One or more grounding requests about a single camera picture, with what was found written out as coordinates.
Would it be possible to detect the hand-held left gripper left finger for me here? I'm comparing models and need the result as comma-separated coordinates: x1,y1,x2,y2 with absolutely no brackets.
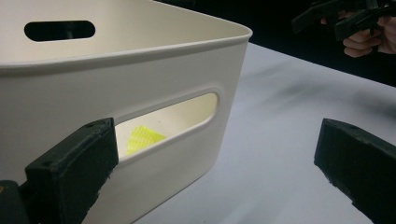
24,117,120,224

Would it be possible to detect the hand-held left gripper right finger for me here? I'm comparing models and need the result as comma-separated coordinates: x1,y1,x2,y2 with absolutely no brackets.
313,118,396,224

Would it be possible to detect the yellow shuttlecock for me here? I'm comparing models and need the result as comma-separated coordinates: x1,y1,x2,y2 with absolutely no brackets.
125,125,167,157

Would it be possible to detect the white plastic storage bin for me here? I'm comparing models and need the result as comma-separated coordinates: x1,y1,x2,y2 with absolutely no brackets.
0,0,253,224

